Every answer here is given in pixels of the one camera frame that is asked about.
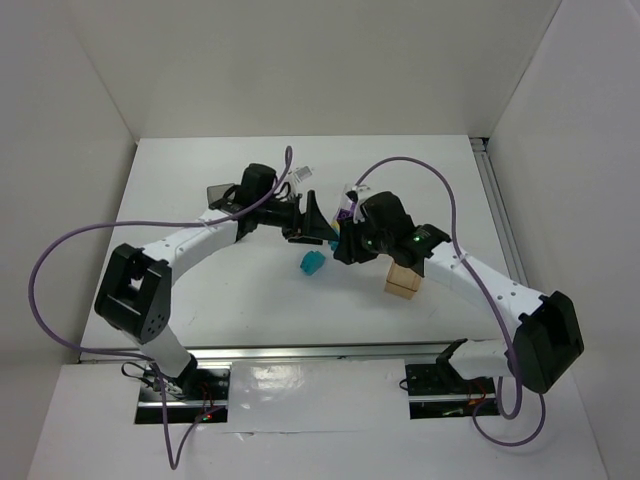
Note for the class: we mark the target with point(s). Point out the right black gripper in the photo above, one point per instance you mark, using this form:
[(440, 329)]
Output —
[(347, 245)]

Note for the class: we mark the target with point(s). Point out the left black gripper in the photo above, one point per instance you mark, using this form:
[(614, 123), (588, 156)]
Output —
[(307, 216)]

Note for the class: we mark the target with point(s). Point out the purple sloped lego brick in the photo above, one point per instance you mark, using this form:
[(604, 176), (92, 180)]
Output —
[(344, 214)]

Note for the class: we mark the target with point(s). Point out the teal lego figure piece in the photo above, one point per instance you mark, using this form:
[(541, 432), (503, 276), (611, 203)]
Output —
[(312, 262)]

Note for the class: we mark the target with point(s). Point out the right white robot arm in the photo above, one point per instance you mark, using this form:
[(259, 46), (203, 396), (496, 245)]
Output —
[(540, 337)]

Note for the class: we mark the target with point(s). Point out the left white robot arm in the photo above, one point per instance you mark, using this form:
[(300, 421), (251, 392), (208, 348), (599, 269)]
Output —
[(134, 296)]

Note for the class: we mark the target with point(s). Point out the clear plastic container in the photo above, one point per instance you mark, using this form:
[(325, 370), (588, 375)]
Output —
[(352, 191)]

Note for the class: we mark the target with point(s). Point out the orange tinted plastic container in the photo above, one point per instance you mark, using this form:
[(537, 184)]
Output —
[(402, 282)]

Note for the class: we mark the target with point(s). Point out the smoky grey plastic container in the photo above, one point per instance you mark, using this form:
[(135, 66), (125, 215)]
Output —
[(216, 193)]

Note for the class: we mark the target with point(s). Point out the aluminium rail front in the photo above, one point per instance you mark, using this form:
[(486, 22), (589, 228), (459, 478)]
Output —
[(402, 350)]

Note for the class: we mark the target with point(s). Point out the aluminium rail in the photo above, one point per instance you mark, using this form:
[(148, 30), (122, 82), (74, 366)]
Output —
[(510, 240), (402, 350)]

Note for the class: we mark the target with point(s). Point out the aluminium rail right side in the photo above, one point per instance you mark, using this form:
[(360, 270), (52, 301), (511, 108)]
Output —
[(510, 240)]

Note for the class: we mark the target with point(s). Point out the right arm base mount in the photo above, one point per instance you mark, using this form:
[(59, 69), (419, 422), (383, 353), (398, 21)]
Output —
[(432, 397)]

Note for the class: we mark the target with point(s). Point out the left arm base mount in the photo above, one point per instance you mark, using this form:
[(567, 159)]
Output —
[(209, 398)]

